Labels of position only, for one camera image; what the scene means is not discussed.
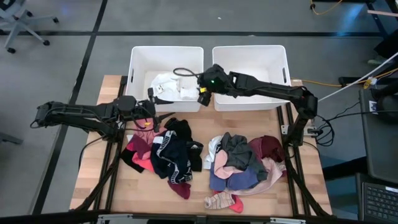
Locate salmon pink garment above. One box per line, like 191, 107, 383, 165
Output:
213, 149, 244, 180

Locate coral red sock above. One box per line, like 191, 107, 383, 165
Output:
212, 190, 244, 214

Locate small white sock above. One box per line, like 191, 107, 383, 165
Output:
179, 87, 200, 101

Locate black laptop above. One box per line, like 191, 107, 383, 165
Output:
356, 172, 398, 223

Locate yellow cable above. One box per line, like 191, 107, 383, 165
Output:
309, 0, 343, 16
290, 67, 398, 90

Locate coral knit garment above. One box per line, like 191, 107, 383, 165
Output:
132, 151, 156, 174

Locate silver metal bracket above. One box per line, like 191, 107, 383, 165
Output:
269, 217, 307, 224
96, 213, 134, 224

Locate white garment with label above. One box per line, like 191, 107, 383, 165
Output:
150, 73, 182, 101

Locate white pole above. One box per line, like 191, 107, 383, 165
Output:
317, 51, 398, 103

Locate white perforated plastic bin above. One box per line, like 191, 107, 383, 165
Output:
123, 45, 205, 113
211, 45, 294, 112

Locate maroon sock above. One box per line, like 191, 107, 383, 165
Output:
167, 179, 192, 200

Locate black garment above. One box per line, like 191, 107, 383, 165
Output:
119, 148, 146, 174

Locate grey metal foot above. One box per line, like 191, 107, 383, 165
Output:
0, 132, 24, 146

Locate navy Puma briefs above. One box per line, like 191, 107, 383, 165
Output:
150, 129, 199, 185

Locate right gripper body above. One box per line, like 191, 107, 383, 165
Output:
197, 63, 233, 108

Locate grey office chair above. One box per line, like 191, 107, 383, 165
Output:
0, 0, 60, 54

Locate striped beige sock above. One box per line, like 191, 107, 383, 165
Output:
203, 192, 236, 210

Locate dark grey garment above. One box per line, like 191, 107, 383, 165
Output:
220, 132, 269, 182

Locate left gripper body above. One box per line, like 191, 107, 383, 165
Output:
133, 88, 160, 133

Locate black cable bundle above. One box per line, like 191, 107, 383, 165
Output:
313, 101, 398, 147

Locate person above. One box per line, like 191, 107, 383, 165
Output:
368, 29, 398, 66

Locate maroon garment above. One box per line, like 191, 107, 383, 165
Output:
248, 135, 286, 163
126, 134, 153, 159

